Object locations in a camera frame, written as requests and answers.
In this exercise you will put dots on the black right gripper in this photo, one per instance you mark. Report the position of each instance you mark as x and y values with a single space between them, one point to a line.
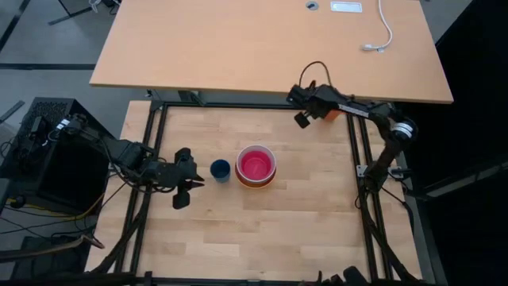
317 101

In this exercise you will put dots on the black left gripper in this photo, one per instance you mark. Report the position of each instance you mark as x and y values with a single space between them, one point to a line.
170 175

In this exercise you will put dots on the orange cup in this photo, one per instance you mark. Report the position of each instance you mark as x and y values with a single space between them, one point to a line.
333 115

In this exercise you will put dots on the dark blue cup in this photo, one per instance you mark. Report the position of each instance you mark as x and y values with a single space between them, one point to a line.
220 171

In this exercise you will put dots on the white bowl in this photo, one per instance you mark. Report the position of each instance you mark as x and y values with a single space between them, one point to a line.
239 159

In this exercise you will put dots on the orange bowl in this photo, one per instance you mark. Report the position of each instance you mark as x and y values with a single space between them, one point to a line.
254 185

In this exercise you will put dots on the red pink bowl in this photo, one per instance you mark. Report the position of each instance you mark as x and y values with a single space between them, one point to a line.
256 165

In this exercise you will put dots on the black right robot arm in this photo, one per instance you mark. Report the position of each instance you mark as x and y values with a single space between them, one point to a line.
381 115

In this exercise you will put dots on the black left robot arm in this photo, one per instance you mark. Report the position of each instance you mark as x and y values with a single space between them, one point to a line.
123 153

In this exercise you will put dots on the white rectangular plate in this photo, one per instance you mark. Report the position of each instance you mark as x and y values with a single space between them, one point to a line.
346 6

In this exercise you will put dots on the black computer case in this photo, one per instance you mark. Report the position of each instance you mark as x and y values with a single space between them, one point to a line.
79 167

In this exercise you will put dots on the grey metal bar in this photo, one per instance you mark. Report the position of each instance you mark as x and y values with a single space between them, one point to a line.
456 186

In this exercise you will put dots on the dark curved bar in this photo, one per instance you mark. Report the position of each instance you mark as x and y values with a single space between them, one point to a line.
47 249

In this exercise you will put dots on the black floor box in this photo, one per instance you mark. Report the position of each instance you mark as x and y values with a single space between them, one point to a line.
51 268

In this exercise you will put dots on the black rounded object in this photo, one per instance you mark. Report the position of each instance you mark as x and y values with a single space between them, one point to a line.
353 277

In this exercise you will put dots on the black desk leg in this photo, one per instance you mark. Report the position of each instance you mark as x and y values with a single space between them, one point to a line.
67 16

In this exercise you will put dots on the black aluminium frame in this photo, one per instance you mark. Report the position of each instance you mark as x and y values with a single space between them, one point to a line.
238 105

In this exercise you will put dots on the white metal bracket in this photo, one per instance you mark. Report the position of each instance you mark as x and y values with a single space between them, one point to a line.
360 171

